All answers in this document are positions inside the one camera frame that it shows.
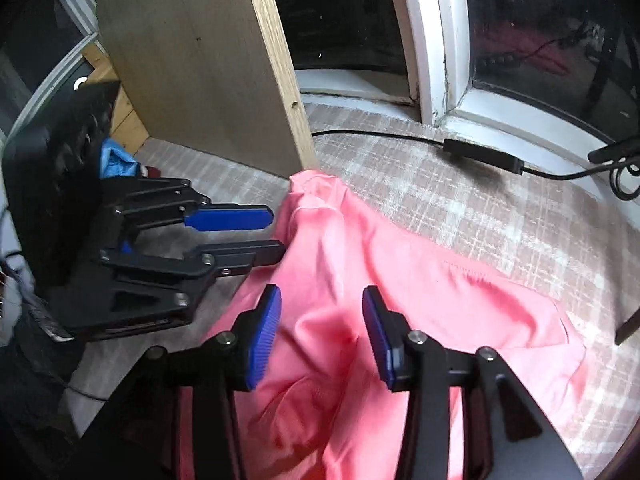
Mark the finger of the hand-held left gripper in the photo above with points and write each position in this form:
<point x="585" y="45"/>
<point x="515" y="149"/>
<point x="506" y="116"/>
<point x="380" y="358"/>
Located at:
<point x="240" y="255"/>
<point x="225" y="219"/>

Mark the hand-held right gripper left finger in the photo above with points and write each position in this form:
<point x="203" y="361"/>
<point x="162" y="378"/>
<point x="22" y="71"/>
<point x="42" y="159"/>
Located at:
<point x="262" y="345"/>

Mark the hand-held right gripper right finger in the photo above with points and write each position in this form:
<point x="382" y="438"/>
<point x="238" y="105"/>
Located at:
<point x="380" y="345"/>

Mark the pink shirt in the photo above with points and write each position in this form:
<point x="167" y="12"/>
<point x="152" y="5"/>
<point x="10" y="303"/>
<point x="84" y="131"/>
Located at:
<point x="350" y="270"/>

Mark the blue cloth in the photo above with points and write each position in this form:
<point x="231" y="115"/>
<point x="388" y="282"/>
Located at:
<point x="117" y="160"/>

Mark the light plywood panel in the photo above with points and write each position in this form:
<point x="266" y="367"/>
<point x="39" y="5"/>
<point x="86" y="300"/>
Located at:
<point x="200" y="60"/>

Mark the black stand leg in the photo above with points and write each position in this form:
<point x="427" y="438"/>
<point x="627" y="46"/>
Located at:
<point x="615" y="150"/>
<point x="629" y="327"/>

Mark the white window frame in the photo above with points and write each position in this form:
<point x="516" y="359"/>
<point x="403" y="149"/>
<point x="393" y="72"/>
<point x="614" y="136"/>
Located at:
<point x="430" y="60"/>

